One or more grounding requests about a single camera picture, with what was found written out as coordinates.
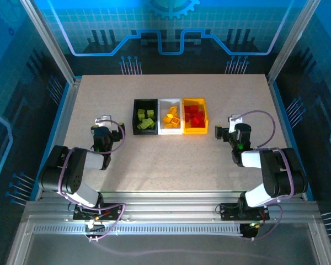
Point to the green lego brick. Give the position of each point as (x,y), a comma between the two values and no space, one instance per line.
(139,125)
(153,125)
(146,123)
(150,113)
(140,113)

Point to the orange yellow lego brick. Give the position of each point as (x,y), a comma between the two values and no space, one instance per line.
(176,121)

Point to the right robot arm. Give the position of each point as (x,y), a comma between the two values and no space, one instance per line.
(281,174)

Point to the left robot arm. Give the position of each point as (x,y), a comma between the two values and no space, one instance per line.
(63,171)

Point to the yellow plastic bin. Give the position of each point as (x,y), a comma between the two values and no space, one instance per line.
(196,131)

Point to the black plastic bin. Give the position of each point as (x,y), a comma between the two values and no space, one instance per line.
(146,132)

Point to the white plastic bin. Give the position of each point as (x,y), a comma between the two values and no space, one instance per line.
(162,110)

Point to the aluminium table side rail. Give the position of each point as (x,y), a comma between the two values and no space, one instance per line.
(59,138)

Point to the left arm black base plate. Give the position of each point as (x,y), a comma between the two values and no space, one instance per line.
(113,211)

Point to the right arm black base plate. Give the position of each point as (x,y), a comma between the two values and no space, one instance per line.
(227,212)

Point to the aluminium frame beam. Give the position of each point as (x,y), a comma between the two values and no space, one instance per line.
(168,207)

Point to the aluminium frame post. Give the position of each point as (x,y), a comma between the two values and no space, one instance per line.
(292,41)
(54,47)

